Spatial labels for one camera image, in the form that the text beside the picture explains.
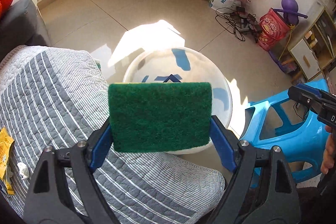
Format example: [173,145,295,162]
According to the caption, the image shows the wooden shelf cabinet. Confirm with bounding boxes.
[287,3,335,81]

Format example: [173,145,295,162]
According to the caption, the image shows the tangled black cables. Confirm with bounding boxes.
[215,6,262,42]

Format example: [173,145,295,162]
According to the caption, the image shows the small white paper ball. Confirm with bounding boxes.
[17,162,30,180]

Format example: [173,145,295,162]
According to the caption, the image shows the dark grey sofa cushion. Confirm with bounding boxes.
[1,0,52,60]

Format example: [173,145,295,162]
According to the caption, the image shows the purple balloon toy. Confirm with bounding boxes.
[273,0,308,26]

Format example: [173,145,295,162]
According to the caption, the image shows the green scouring sponge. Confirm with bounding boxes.
[108,83,213,153]

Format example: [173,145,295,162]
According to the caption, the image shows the red gift bag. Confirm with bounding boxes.
[257,8,290,51]

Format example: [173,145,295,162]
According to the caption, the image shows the grey striped quilt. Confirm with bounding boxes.
[1,46,226,223]

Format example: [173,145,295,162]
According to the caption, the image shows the white plastic trash bin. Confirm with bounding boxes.
[122,46,234,155]

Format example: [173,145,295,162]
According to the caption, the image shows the person's right hand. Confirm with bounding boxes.
[321,126,335,174]

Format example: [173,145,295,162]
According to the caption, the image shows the blue plastic stool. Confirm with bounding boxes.
[240,90,329,183]

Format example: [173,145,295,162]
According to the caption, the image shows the yellow snack wrapper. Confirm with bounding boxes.
[0,127,15,196]

